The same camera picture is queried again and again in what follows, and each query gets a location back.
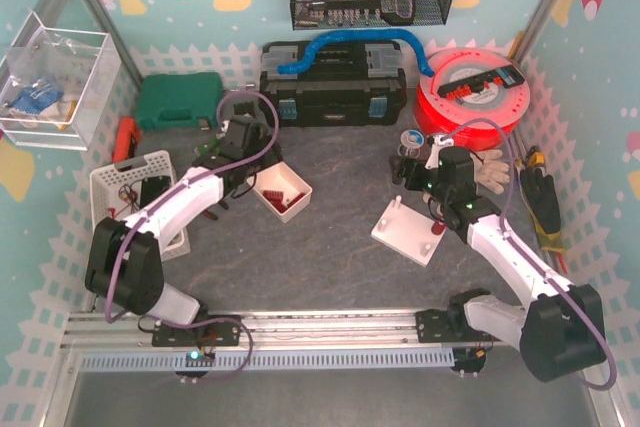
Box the red spring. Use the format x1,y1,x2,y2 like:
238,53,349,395
262,189,284,203
275,193,305,213
431,221,446,236

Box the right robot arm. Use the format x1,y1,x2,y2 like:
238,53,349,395
389,146,612,382

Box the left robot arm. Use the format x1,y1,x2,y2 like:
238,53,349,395
85,115,280,329

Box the white spring tray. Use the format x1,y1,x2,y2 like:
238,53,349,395
253,162,313,224

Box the black battery holder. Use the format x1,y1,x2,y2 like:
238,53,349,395
233,102,260,118

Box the beige work glove rear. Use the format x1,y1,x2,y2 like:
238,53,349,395
471,149,510,195

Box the red tubing spool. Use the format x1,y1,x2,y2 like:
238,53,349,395
413,47,531,135

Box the white peg board fixture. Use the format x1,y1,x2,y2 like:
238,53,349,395
371,195,445,267

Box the black rubber glove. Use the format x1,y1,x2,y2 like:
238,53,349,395
520,167,565,252

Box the green plastic case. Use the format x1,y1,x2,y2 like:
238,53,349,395
133,72,224,131

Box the orange utility knife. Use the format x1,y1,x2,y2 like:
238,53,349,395
112,117,141,163

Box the black tool box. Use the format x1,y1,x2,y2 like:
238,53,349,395
259,41,407,127

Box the white perforated basket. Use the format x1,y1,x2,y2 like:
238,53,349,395
89,149,192,261

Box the blue white gloves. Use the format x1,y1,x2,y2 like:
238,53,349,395
9,78,64,118

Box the solder wire spool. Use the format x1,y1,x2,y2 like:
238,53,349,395
397,129,425,159

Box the yellow handled tool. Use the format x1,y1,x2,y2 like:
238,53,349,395
515,146,546,171

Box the blue corrugated hose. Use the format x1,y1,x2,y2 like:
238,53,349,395
277,29,436,78

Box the black socket holder rail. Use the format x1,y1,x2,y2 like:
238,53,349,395
437,65,525,101

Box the clear acrylic wall box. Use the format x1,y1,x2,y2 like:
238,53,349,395
1,12,121,151

